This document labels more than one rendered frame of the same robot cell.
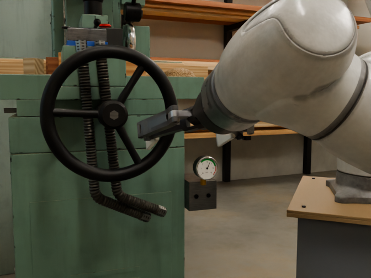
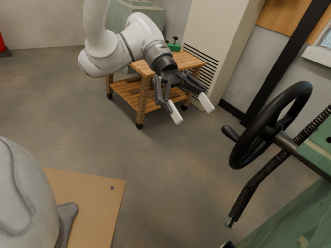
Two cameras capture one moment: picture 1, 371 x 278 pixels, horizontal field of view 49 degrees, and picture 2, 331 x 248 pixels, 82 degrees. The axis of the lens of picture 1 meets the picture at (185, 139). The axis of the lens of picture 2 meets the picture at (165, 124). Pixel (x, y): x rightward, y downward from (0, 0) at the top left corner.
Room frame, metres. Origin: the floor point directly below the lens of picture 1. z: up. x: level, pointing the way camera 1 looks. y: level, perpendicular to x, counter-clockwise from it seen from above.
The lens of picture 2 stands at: (1.11, -0.29, 1.09)
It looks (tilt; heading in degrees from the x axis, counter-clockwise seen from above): 39 degrees down; 152
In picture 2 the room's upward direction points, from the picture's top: 15 degrees clockwise
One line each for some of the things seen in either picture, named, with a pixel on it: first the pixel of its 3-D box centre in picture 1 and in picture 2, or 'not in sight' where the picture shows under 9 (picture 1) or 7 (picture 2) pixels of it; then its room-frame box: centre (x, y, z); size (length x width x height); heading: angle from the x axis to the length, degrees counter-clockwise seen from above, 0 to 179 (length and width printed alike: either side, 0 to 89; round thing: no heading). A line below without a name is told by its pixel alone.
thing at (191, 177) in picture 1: (196, 191); not in sight; (1.13, -0.03, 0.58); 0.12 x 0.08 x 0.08; 18
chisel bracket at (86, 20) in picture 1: (93, 33); not in sight; (1.20, 0.27, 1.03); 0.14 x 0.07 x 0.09; 18
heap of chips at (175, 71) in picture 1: (177, 73); not in sight; (1.17, 0.02, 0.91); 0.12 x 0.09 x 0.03; 18
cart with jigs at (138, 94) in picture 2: not in sight; (152, 76); (-0.37, 0.24, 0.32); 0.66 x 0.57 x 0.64; 113
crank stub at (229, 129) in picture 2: not in sight; (231, 134); (0.86, 0.03, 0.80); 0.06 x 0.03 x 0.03; 18
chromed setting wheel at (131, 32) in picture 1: (128, 42); not in sight; (1.34, 0.18, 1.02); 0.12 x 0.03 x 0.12; 18
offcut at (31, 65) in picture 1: (33, 67); not in sight; (1.00, 0.37, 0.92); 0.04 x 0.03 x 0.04; 163
